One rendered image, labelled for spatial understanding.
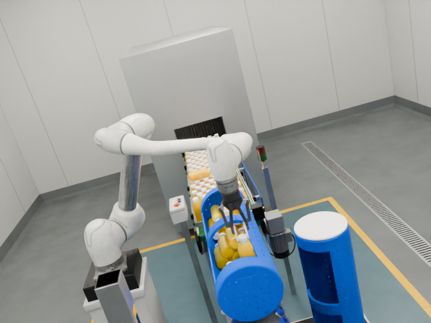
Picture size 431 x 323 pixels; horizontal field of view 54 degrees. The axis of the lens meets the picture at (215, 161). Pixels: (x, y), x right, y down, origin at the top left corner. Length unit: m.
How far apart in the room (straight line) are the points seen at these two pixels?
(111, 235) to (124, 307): 1.23
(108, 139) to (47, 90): 5.04
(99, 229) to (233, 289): 0.80
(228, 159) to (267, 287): 0.57
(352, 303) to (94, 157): 5.31
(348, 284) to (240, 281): 0.78
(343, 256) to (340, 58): 5.15
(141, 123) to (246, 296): 0.92
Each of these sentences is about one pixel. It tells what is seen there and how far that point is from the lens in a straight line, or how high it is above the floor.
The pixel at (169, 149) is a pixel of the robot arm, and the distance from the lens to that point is 1.81.
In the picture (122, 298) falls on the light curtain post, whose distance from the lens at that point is 1.06.
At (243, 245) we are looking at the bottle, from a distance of 1.82.
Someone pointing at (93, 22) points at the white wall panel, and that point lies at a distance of 6.68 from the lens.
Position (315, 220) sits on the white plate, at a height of 1.04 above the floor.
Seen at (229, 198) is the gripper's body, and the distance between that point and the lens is 1.70.
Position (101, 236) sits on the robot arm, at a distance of 2.25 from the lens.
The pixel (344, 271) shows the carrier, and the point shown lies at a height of 0.81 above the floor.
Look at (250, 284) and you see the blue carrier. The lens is 1.82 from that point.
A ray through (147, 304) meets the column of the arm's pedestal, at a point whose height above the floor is 0.90.
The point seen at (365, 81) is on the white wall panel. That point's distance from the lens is 7.36.
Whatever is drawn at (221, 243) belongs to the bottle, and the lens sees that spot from 2.16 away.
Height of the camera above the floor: 2.22
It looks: 20 degrees down
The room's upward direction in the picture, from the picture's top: 15 degrees counter-clockwise
